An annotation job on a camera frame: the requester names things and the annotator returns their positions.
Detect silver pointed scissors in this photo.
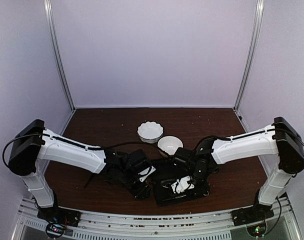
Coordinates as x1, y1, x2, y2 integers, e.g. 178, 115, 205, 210
160, 182, 172, 192

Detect black zip tool case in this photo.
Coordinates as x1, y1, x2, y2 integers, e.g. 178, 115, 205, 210
152, 159, 210, 207

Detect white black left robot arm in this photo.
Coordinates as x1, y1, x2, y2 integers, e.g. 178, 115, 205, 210
3, 119, 155, 222

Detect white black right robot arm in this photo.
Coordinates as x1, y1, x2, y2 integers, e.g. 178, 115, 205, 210
171, 117, 304, 226

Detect black hair clip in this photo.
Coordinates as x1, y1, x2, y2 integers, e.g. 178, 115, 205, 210
83, 173, 96, 189

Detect white scalloped bowl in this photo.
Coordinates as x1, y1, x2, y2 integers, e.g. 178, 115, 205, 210
137, 121, 164, 144

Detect white round bowl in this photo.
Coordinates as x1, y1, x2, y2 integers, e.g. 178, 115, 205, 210
157, 135, 183, 156

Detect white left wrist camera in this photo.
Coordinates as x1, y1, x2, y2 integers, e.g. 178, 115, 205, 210
138, 166, 156, 182

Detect aluminium front rail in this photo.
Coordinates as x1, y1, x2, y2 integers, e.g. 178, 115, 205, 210
11, 194, 300, 240

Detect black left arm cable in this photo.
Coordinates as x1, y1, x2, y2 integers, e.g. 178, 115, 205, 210
2, 134, 167, 171

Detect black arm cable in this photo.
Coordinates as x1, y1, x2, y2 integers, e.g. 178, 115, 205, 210
271, 122, 304, 167
2, 134, 167, 171

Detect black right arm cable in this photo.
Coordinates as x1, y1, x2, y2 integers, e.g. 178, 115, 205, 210
271, 122, 304, 167

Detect aluminium left corner post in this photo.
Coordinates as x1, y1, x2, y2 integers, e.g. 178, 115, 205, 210
44, 0, 76, 113

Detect aluminium corner post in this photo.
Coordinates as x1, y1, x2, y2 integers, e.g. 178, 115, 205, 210
44, 0, 76, 113
233, 0, 264, 113

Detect aluminium right corner post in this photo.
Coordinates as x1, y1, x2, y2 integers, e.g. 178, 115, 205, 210
233, 0, 264, 113

